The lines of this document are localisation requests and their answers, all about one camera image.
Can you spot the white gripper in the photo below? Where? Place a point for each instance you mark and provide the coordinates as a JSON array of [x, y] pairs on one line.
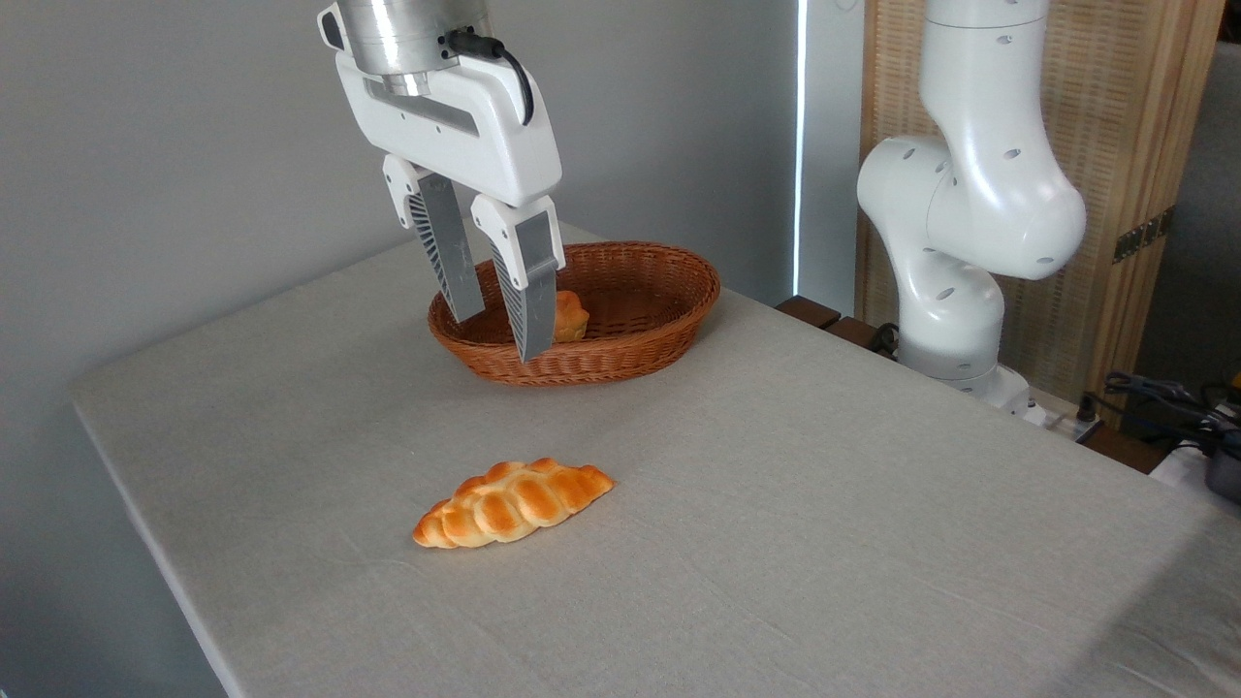
[[485, 126]]

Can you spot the small round bread roll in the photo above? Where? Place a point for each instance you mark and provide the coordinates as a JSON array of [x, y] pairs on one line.
[[570, 318]]

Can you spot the long braided bread loaf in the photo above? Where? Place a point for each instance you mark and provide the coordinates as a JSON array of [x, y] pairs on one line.
[[514, 502]]

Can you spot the brown wicker basket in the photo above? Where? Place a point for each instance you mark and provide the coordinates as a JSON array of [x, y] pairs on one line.
[[630, 330]]

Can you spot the dark brown wooden block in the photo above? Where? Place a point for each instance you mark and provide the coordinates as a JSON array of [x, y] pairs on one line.
[[855, 332], [808, 310]]

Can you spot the grey linen tablecloth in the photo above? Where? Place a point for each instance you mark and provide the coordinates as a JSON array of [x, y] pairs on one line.
[[776, 543]]

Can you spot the white power strip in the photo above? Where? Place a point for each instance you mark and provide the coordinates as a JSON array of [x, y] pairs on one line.
[[1062, 419]]

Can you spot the dark metal screen hinge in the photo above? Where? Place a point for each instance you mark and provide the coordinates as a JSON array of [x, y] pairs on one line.
[[1142, 236]]

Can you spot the dark grey device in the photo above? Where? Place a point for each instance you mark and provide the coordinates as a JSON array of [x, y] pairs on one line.
[[1224, 470]]

